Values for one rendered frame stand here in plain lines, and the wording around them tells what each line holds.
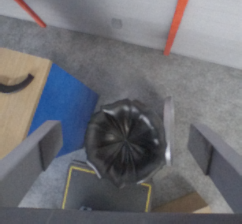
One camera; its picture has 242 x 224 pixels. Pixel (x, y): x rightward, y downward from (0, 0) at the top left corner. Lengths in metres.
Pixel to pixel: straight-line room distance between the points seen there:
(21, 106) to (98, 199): 0.93
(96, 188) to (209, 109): 1.22
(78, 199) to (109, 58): 1.33
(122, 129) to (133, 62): 0.86
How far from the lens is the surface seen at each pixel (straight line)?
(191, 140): 0.17
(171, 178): 1.76
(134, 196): 1.46
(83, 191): 1.53
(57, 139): 0.16
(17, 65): 1.01
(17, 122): 0.95
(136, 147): 1.17
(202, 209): 1.56
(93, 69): 1.86
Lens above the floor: 1.68
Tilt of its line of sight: 79 degrees down
